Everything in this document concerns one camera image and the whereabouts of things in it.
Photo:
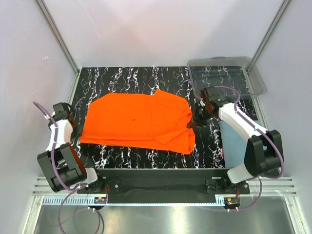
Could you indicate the aluminium corner post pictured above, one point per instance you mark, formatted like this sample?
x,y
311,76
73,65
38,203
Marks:
x,y
57,35
271,29

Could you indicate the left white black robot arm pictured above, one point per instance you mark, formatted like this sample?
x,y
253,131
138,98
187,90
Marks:
x,y
60,164

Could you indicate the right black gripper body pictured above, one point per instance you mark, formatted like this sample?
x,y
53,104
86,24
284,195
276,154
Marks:
x,y
202,115

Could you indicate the orange t shirt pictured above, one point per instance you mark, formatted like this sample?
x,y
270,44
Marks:
x,y
157,121

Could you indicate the right aluminium corner post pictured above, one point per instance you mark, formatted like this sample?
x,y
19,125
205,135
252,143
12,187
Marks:
x,y
271,29

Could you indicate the aluminium frame rail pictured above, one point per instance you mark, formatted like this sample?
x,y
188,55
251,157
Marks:
x,y
270,187

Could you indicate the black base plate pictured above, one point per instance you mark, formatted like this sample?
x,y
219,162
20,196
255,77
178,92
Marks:
x,y
210,181

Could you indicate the white toothed cable duct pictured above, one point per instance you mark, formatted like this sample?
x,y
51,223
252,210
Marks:
x,y
96,200

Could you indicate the left aluminium corner post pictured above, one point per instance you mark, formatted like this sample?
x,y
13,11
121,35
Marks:
x,y
57,35

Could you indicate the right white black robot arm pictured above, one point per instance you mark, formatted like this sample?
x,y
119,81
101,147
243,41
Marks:
x,y
264,150

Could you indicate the clear plastic bin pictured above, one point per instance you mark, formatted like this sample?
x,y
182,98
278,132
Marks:
x,y
239,73

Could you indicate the folded light blue t shirt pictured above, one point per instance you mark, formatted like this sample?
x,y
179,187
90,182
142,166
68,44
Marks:
x,y
233,145

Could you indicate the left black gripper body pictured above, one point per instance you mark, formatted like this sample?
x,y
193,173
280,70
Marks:
x,y
75,132

